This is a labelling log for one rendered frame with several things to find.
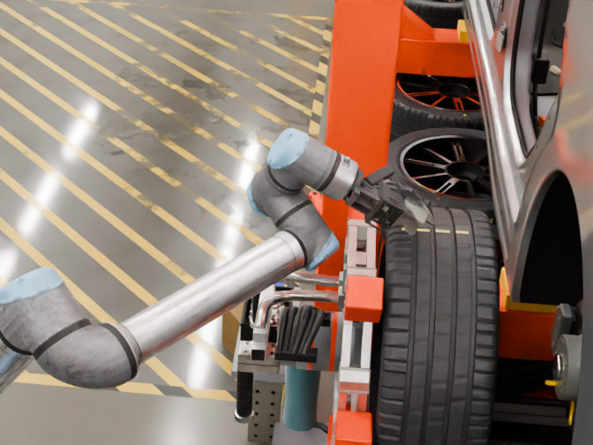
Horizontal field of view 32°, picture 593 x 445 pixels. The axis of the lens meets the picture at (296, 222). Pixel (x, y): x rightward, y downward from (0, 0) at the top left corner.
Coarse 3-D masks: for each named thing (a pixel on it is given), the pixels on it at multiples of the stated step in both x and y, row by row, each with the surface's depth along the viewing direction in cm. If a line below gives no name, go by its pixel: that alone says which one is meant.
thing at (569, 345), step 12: (576, 312) 248; (576, 324) 247; (564, 336) 239; (576, 336) 239; (564, 348) 238; (576, 348) 235; (564, 360) 238; (576, 360) 234; (564, 372) 237; (576, 372) 233; (564, 384) 236; (576, 384) 234; (564, 396) 237; (576, 396) 236
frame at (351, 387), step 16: (352, 224) 238; (368, 224) 238; (352, 240) 232; (368, 240) 233; (352, 256) 227; (368, 256) 227; (352, 272) 222; (368, 272) 222; (368, 336) 218; (368, 352) 217; (352, 368) 216; (368, 368) 217; (336, 384) 266; (352, 384) 216; (368, 384) 217; (336, 400) 262; (352, 400) 262
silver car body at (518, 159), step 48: (480, 0) 415; (528, 0) 329; (576, 0) 229; (480, 48) 386; (528, 48) 336; (576, 48) 222; (480, 96) 380; (528, 96) 338; (576, 96) 218; (528, 144) 314; (576, 144) 215; (528, 192) 265; (576, 192) 212; (576, 432) 197
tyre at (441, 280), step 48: (432, 240) 224; (480, 240) 224; (432, 288) 216; (480, 288) 215; (384, 336) 214; (432, 336) 213; (480, 336) 212; (384, 384) 212; (432, 384) 212; (480, 384) 211; (384, 432) 215; (432, 432) 214; (480, 432) 214
